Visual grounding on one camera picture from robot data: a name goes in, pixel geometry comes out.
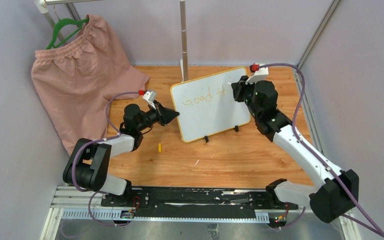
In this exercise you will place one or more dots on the pink cloth shorts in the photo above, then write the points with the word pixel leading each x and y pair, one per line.
pixel 76 81

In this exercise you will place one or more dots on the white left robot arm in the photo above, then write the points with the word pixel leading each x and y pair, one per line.
pixel 88 166

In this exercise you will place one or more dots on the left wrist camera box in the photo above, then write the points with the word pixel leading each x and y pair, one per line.
pixel 149 96

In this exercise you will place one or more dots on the aluminium frame post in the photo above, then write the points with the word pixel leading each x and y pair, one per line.
pixel 322 26

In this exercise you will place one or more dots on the yellow framed whiteboard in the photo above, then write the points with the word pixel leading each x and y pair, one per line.
pixel 206 105

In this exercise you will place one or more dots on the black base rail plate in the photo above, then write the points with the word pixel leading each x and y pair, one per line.
pixel 162 203

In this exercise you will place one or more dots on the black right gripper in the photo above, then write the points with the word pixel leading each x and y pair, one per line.
pixel 239 87

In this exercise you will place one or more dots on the metal stand pole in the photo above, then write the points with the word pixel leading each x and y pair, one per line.
pixel 184 45

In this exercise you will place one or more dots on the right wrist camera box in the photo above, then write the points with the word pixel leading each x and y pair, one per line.
pixel 259 73

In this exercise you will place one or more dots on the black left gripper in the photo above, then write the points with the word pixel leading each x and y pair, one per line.
pixel 164 116

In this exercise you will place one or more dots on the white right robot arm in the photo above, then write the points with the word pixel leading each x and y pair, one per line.
pixel 335 191

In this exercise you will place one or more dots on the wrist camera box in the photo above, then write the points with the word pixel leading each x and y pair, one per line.
pixel 259 73
pixel 149 96

